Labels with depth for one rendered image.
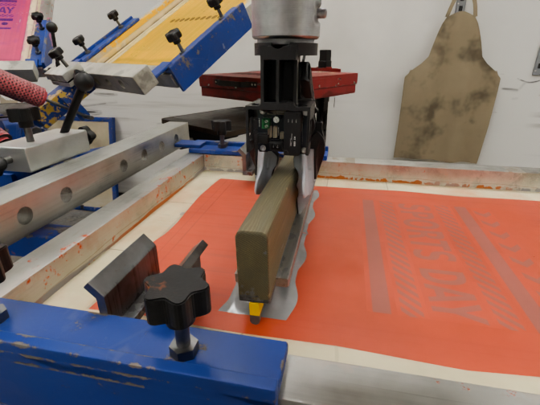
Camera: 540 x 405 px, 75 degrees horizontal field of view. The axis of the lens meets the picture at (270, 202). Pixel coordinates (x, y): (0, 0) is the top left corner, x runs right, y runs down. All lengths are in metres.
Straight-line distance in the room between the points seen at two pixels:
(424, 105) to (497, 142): 0.54
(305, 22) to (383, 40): 2.06
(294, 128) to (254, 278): 0.17
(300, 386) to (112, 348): 0.13
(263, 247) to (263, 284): 0.04
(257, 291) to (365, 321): 0.11
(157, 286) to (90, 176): 0.37
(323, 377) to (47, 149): 0.49
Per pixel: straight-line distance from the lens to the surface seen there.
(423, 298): 0.42
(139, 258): 0.35
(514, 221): 0.67
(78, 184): 0.57
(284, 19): 0.40
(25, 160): 0.59
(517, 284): 0.49
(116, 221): 0.53
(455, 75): 2.48
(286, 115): 0.39
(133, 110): 2.93
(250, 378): 0.24
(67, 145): 0.64
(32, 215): 0.52
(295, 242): 0.42
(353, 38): 2.45
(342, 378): 0.27
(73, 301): 0.44
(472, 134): 2.58
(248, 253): 0.31
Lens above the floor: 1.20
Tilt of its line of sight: 23 degrees down
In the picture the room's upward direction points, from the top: straight up
